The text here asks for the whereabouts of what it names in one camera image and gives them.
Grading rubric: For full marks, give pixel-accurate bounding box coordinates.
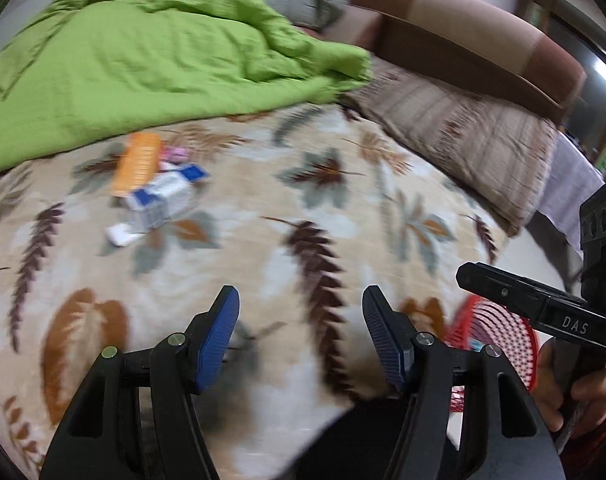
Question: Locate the small blue packet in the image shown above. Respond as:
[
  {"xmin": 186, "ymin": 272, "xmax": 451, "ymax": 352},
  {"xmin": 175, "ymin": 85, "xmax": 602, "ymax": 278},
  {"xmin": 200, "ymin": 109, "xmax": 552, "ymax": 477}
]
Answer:
[{"xmin": 175, "ymin": 162, "xmax": 211, "ymax": 186}]

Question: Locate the red plastic basket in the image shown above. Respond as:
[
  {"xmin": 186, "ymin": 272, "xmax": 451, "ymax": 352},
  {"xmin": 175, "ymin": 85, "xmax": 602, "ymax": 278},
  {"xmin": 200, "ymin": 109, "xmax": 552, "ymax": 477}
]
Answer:
[{"xmin": 443, "ymin": 294, "xmax": 541, "ymax": 413}]

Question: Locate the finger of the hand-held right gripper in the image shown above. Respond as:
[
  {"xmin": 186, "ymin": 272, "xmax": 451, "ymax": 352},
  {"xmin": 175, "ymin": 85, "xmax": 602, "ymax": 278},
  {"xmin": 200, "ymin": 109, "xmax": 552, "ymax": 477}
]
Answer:
[{"xmin": 456, "ymin": 261, "xmax": 606, "ymax": 361}]

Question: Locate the small pink wrapper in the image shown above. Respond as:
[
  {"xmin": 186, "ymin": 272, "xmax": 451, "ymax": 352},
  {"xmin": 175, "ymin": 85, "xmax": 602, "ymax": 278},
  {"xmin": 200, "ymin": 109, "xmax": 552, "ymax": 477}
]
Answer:
[{"xmin": 160, "ymin": 145, "xmax": 189, "ymax": 171}]

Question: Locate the person's right hand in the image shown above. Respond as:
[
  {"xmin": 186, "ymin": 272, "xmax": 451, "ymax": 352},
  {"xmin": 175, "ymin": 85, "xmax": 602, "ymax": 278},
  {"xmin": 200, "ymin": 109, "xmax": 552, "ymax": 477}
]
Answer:
[{"xmin": 536, "ymin": 340, "xmax": 606, "ymax": 443}]

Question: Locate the blue and white box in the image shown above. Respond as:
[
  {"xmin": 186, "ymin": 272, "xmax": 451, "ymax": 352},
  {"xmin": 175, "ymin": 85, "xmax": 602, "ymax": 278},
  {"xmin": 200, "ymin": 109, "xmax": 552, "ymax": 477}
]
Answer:
[{"xmin": 124, "ymin": 175, "xmax": 194, "ymax": 231}]

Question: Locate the leaf print blanket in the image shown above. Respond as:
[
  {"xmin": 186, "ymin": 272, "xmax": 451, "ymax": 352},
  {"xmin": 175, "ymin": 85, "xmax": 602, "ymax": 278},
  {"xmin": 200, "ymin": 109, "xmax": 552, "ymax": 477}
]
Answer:
[{"xmin": 0, "ymin": 102, "xmax": 514, "ymax": 480}]

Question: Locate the small white box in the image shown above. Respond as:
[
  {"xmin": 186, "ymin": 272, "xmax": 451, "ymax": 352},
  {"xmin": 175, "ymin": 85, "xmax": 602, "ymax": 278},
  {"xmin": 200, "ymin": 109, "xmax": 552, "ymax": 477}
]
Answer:
[{"xmin": 105, "ymin": 222, "xmax": 146, "ymax": 247}]

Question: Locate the white bed sheet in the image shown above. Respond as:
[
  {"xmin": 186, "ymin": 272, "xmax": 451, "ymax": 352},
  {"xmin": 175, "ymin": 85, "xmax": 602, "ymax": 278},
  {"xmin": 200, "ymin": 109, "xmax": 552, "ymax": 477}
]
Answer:
[{"xmin": 536, "ymin": 132, "xmax": 606, "ymax": 261}]

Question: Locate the striped beige pillow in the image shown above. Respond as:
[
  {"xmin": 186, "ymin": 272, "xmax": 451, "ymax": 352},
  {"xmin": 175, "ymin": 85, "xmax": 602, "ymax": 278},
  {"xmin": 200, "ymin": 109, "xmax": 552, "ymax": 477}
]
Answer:
[{"xmin": 340, "ymin": 55, "xmax": 559, "ymax": 238}]

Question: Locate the orange cardboard box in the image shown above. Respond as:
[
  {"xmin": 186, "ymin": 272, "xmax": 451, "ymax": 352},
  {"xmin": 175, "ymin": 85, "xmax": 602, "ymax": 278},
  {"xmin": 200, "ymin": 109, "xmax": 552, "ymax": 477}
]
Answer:
[{"xmin": 109, "ymin": 132, "xmax": 163, "ymax": 198}]

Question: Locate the brown padded headboard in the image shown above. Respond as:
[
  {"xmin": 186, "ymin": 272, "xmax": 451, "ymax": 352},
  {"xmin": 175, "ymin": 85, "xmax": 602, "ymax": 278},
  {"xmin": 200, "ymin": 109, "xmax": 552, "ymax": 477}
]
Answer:
[{"xmin": 323, "ymin": 0, "xmax": 589, "ymax": 126}]

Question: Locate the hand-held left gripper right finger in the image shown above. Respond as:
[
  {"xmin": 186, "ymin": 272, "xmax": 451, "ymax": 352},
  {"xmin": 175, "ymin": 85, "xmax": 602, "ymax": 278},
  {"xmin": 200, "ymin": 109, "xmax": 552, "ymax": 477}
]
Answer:
[{"xmin": 361, "ymin": 285, "xmax": 566, "ymax": 480}]

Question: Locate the green quilt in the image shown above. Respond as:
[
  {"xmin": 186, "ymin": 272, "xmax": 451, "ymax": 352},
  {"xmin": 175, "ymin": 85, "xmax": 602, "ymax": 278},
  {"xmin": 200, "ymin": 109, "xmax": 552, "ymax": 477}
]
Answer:
[{"xmin": 0, "ymin": 0, "xmax": 373, "ymax": 180}]

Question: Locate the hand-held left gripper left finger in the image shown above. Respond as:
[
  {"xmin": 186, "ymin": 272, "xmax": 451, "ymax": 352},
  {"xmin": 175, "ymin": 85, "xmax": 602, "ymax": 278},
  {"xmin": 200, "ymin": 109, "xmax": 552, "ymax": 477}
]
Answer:
[{"xmin": 39, "ymin": 285, "xmax": 241, "ymax": 480}]

